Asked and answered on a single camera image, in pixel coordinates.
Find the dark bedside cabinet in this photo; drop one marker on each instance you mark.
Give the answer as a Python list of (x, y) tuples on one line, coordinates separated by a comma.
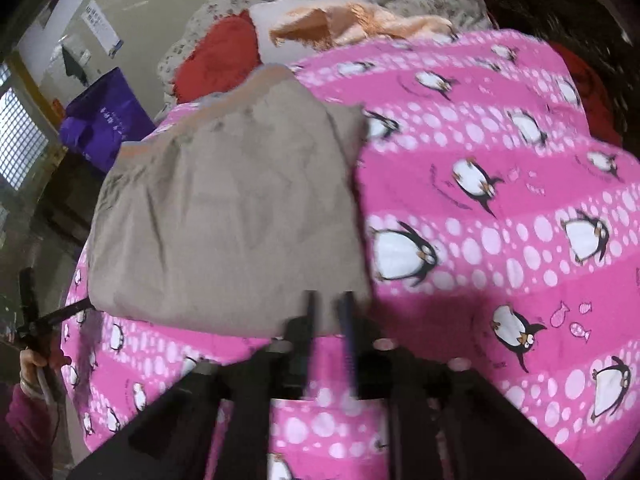
[(65, 206)]

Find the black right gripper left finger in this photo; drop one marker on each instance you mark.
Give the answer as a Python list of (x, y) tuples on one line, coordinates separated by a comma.
[(299, 332)]

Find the red cloth by headboard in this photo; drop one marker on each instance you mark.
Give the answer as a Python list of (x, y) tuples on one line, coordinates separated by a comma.
[(595, 100)]

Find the window with blinds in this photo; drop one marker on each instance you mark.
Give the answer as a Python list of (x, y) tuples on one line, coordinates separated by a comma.
[(25, 133)]

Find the person's left hand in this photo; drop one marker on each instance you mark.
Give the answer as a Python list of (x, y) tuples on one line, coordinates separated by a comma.
[(33, 367)]

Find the magenta sleeve forearm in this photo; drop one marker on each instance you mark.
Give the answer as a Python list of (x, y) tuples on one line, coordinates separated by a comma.
[(26, 435)]

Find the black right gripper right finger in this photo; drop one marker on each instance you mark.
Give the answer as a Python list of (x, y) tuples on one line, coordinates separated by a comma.
[(364, 363)]

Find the beige large garment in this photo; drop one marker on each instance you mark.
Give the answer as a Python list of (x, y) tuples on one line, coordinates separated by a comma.
[(221, 223)]

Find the purple bag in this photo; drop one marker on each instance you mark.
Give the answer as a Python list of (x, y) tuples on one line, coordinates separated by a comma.
[(102, 118)]

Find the dark wooden headboard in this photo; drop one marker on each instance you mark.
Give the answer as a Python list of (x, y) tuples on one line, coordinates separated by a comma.
[(587, 29)]

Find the white pillow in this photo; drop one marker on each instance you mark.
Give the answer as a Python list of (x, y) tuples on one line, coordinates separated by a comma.
[(266, 17)]

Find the white wall paper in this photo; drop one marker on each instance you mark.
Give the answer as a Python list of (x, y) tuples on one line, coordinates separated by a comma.
[(101, 28)]

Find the pink penguin print blanket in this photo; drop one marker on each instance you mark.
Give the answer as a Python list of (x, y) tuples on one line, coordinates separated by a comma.
[(497, 229)]

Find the peach fringed cloth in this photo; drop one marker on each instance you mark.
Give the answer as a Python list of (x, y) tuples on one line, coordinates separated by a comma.
[(345, 24)]

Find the red pillow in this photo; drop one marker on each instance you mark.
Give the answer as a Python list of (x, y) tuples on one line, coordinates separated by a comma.
[(221, 61)]

